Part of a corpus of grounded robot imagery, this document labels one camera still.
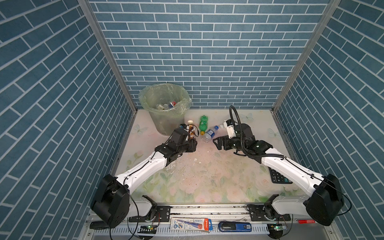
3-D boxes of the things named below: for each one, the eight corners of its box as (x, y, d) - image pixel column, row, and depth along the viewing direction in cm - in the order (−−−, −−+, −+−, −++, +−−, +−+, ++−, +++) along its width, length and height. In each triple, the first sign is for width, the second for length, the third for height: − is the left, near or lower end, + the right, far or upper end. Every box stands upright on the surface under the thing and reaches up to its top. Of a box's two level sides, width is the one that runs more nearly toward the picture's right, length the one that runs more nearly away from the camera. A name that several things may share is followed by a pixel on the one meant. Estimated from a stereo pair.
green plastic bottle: (197, 134, 106) (197, 130, 102) (200, 118, 116) (201, 114, 113) (205, 135, 105) (205, 132, 102) (208, 119, 116) (208, 115, 112)
